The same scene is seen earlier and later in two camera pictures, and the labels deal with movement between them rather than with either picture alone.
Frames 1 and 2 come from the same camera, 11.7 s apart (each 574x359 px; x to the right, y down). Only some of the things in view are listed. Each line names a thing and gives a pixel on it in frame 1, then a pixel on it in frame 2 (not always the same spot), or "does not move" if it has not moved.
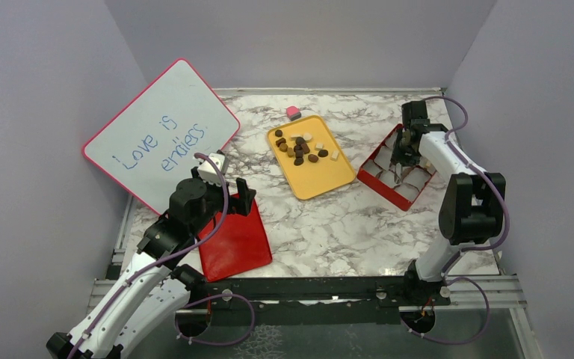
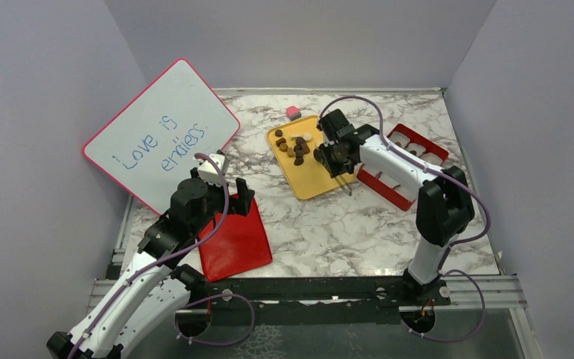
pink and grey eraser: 293,113 does not move
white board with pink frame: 155,135 does not move
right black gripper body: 402,153 -> 336,165
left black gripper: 241,204 does not move
